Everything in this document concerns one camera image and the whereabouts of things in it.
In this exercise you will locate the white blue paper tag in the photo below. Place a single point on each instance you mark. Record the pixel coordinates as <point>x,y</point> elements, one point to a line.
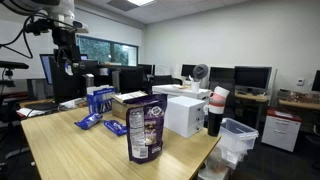
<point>68,69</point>

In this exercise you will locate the black keyboard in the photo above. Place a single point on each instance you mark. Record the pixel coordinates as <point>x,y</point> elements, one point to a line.
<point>41,106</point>

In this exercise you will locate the gray round fan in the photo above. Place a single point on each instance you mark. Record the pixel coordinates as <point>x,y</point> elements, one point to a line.
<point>200,71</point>

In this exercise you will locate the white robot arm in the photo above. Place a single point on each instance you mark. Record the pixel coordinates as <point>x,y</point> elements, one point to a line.
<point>63,8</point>

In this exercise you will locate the ceiling air vent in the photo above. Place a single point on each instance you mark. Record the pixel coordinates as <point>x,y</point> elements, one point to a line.
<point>121,4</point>

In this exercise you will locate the wooden office desk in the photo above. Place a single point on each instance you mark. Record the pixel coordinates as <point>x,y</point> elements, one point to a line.
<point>251,97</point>
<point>298,104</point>

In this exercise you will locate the blue Oreo Cakesters packet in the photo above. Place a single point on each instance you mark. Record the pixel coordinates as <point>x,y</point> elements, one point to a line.
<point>88,120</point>
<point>115,127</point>

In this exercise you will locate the large black computer monitor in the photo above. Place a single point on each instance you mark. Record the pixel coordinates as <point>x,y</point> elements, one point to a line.
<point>252,77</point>

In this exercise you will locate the black tumbler white rim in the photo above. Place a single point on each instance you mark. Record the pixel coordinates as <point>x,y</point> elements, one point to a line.
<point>214,125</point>

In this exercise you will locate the window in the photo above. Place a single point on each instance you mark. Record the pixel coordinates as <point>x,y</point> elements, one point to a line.
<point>100,50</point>

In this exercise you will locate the black Dell monitor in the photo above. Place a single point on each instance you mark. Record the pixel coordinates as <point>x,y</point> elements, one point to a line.
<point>63,86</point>

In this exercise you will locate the blue Oreo Cakesters box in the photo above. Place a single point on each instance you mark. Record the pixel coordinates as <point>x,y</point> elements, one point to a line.
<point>100,100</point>

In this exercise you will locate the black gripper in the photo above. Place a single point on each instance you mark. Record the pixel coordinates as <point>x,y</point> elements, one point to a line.
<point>65,40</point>

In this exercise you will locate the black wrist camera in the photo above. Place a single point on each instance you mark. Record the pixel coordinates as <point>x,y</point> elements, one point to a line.
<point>37,26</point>

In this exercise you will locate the black camera bar on stand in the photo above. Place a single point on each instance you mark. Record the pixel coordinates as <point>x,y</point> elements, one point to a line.
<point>11,65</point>

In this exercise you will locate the black office chair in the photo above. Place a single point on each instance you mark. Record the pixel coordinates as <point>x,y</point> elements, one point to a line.
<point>165,80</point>

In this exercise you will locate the white cabinet red top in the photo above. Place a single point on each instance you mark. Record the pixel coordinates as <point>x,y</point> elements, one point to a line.
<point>281,130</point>

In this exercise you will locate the brown cardboard box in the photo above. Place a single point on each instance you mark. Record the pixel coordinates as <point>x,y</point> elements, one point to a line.
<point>120,110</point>

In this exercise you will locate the ceiling light panel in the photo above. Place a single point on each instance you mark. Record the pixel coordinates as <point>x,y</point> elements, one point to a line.
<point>141,2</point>

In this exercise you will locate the white cup with utensils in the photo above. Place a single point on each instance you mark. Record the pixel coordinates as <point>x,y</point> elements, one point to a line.
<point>195,86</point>

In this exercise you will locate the clear plastic bin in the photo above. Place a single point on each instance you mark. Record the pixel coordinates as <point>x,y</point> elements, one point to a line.
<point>238,135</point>
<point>226,158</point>

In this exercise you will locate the white papers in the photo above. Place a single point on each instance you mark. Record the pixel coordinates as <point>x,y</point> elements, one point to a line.
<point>30,112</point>

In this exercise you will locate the monitor with blue screen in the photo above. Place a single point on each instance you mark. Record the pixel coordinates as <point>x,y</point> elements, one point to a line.
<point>46,68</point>

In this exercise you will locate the brown clutter pile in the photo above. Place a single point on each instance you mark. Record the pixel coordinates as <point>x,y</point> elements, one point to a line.
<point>303,96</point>

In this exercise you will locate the white wall thermostat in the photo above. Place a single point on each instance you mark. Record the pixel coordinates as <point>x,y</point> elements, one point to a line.
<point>300,82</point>

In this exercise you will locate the purple snack bag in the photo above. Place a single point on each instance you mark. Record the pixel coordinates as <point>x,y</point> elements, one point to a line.
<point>146,130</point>

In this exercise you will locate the pink mug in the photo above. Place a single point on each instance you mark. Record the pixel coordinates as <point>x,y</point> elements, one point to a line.
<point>217,99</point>

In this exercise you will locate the white cube box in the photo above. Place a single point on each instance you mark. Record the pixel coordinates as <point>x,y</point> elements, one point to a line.
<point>183,115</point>

